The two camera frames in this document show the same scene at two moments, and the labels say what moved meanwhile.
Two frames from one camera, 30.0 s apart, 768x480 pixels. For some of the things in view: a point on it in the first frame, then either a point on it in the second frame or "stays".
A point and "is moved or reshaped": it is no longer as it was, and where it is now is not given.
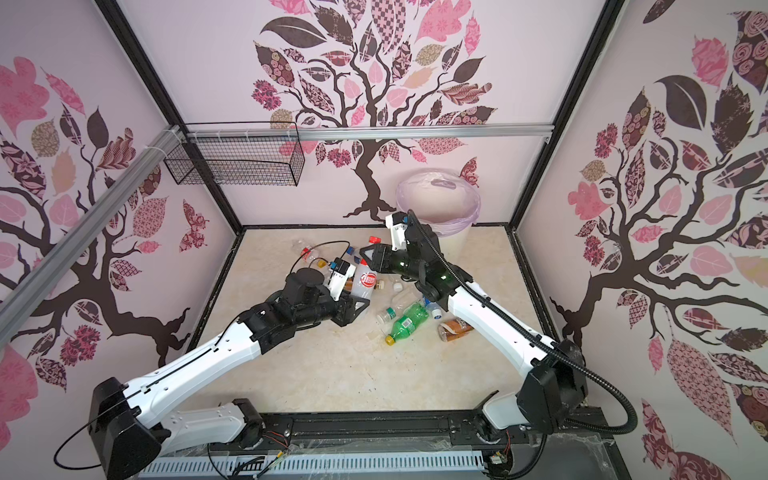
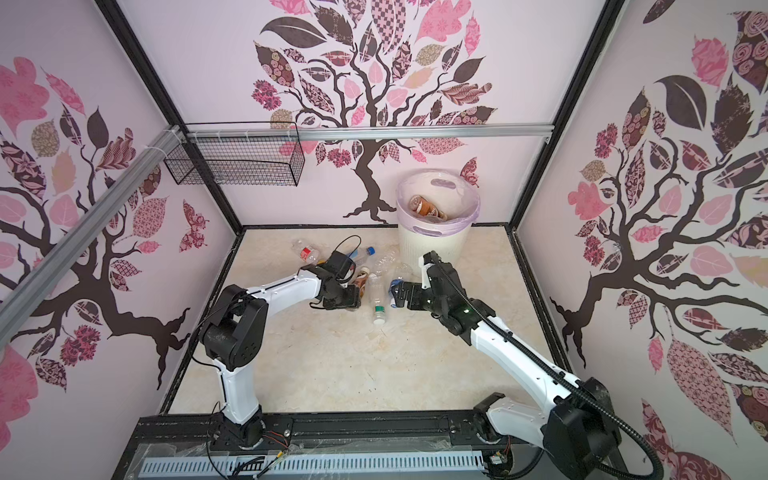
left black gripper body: (326, 308) to (343, 298)
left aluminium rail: (41, 275) stays
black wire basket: (239, 153) stays
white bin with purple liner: (446, 203) stays
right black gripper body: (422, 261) to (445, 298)
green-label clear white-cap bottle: (403, 300) is moved or reshaped
